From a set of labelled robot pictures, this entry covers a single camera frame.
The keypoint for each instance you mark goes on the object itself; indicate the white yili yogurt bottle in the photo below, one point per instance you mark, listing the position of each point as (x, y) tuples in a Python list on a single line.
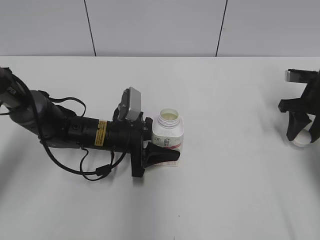
[(168, 130)]

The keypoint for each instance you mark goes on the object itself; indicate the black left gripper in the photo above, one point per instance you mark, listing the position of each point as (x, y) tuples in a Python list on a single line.
[(127, 137)]

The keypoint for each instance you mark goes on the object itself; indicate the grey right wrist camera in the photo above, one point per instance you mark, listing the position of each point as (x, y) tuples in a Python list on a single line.
[(301, 76)]

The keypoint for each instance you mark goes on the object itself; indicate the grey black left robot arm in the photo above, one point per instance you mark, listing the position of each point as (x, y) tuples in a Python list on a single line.
[(54, 125)]

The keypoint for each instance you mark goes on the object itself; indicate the white screw cap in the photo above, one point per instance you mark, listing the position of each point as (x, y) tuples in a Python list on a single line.
[(303, 139)]

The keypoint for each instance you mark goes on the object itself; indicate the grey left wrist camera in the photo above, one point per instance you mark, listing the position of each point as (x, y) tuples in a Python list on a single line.
[(129, 107)]

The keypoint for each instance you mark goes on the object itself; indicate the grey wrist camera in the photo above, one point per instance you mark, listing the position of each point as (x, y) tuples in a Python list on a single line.
[(301, 76), (129, 107)]

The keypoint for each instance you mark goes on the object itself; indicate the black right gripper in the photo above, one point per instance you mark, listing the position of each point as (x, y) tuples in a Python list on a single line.
[(302, 111)]

